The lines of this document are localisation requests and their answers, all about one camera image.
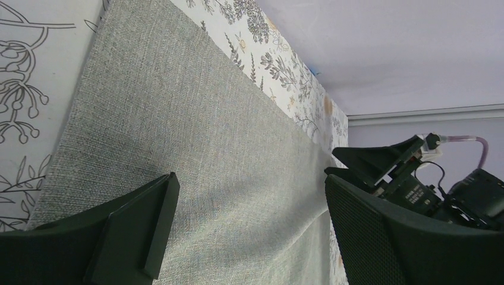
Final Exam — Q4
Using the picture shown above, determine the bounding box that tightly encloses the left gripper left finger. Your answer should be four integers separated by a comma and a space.
1, 173, 180, 284

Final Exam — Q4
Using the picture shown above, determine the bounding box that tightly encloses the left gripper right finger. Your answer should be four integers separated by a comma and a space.
325, 175, 503, 284

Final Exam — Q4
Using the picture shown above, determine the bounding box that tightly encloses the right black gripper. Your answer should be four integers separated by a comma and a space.
325, 135, 443, 217

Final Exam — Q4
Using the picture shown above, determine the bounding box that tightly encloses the grey cloth napkin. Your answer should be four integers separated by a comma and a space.
28, 1, 333, 284

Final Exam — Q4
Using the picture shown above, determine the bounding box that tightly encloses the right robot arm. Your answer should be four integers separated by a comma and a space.
325, 133, 503, 231

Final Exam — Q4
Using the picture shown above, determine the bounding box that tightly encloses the floral patterned tablecloth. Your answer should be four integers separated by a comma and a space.
1, 1, 348, 232

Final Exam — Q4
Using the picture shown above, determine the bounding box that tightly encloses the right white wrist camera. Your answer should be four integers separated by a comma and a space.
413, 133, 443, 162

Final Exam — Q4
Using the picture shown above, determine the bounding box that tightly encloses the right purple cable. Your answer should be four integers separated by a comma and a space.
427, 132, 490, 170

